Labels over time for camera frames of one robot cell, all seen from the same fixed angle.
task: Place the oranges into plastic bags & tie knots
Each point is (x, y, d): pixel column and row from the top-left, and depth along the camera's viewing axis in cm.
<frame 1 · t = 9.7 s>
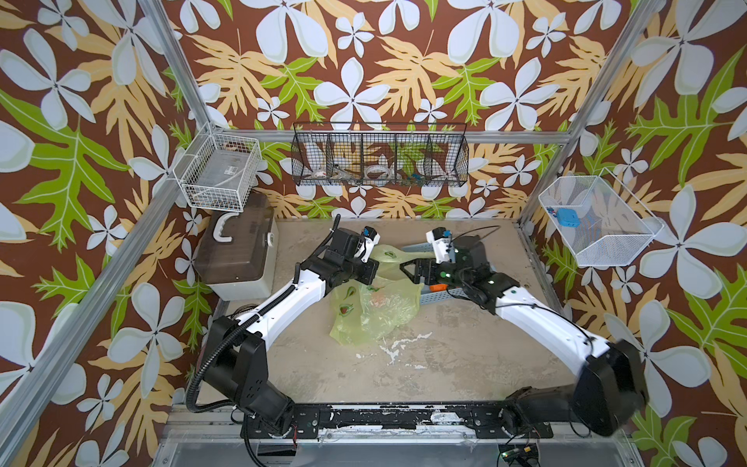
left hand: (378, 262, 84), fingers closed
right hand: (408, 265, 79), fingers open
green avocado-print plastic bag: (364, 314, 77), point 18 cm above the table
light blue perforated plastic basket: (429, 293, 93), point 8 cm above the table
wrinkled orange back: (378, 300, 78), point 19 cm above the table
brown lidded storage box: (237, 254, 96), point 13 cm above the table
blue small object in basket: (568, 218, 88), point 26 cm above the table

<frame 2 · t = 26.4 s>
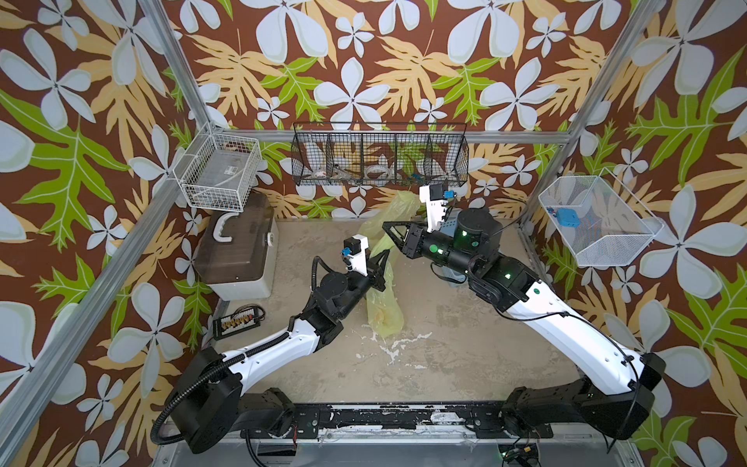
left hand: (388, 247, 71), fingers closed
right hand: (384, 224, 59), fingers closed
green avocado-print plastic bag: (384, 312, 82), point 14 cm above the table
black tray with orange parts: (243, 318, 93), point 2 cm above the table
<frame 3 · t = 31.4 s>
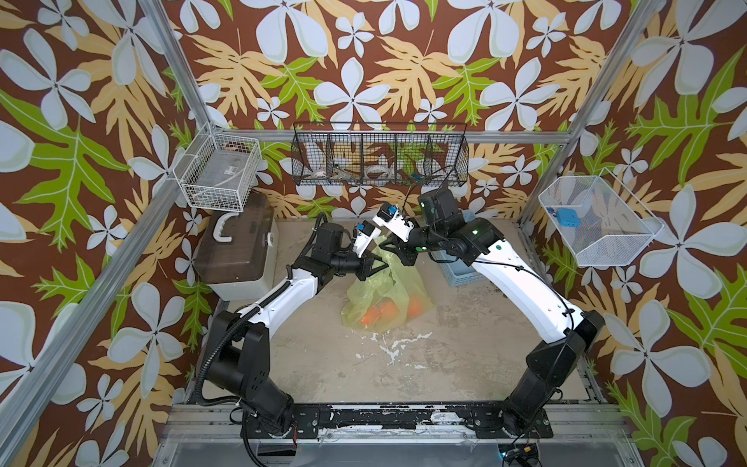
left hand: (389, 260, 79), fingers closed
right hand: (382, 241, 72), fingers closed
green avocado-print plastic bag: (390, 298, 82), point 16 cm above the table
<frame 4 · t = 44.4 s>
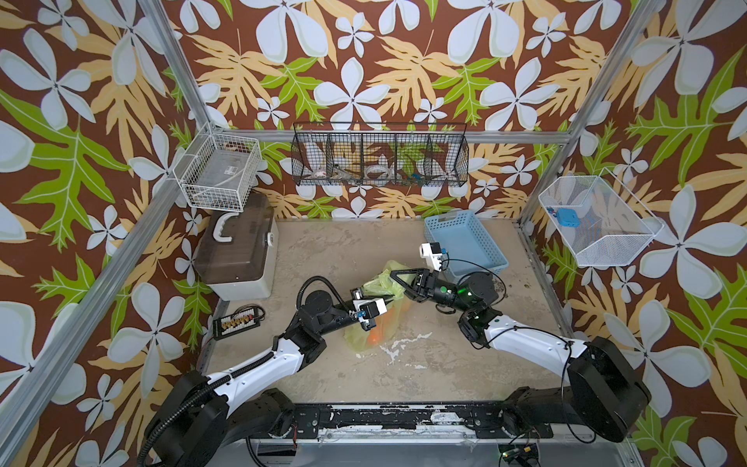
left hand: (391, 289, 71), fingers closed
right hand: (392, 280, 65), fingers open
green avocado-print plastic bag: (392, 325, 78), point 14 cm above the table
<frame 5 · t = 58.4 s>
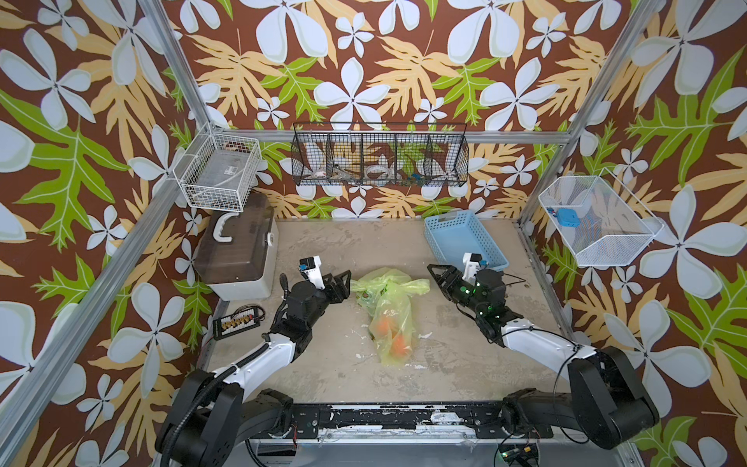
left hand: (342, 270, 83), fingers open
right hand: (428, 270, 83), fingers open
green avocado-print plastic bag: (388, 293, 84), point 15 cm above the table
